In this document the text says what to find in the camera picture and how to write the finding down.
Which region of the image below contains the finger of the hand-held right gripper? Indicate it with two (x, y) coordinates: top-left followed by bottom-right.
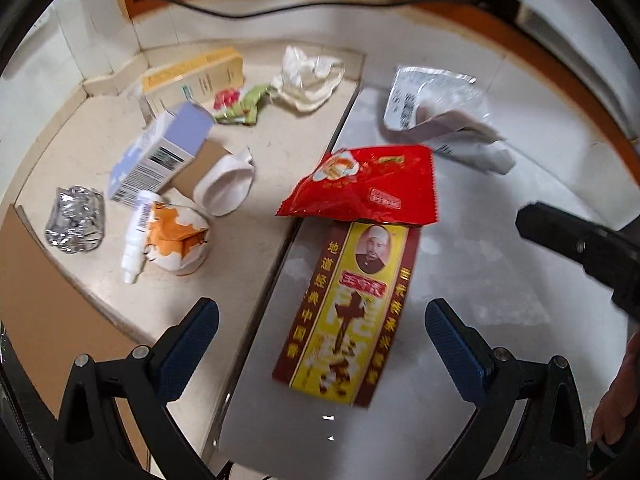
(516, 201), (640, 321)

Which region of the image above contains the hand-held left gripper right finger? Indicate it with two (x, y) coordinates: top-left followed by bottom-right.
(425, 298), (588, 480)

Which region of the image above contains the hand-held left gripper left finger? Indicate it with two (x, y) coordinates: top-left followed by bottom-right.
(52, 297), (221, 480)

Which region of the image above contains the orange and white wrapper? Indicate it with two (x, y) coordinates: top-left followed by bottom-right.
(144, 201), (211, 277)

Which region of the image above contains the red and yellow carton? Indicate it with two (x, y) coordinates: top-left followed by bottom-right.
(271, 220), (424, 409)

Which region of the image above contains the small white tube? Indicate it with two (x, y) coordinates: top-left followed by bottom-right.
(121, 190), (167, 286)

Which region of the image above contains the silver foil wrapper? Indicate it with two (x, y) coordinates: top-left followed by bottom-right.
(44, 185), (107, 257)

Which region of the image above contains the red snack packet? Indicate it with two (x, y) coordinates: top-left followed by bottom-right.
(276, 144), (442, 225)

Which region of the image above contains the lavender and white carton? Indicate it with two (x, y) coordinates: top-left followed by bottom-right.
(106, 101), (217, 209)

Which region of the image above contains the silver and white plastic pouch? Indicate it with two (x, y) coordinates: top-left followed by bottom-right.
(383, 65), (517, 176)

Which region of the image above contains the green and red wrapper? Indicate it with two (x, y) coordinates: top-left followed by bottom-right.
(212, 85), (280, 126)

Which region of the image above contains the yellow cardboard box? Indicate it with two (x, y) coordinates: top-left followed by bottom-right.
(141, 46), (245, 111)

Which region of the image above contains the white plastic bag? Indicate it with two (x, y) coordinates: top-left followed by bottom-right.
(271, 45), (347, 114)

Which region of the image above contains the person's right hand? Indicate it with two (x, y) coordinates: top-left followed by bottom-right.
(591, 335), (640, 456)

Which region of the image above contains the brown cardboard sheet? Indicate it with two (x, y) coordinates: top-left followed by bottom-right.
(0, 203), (156, 461)

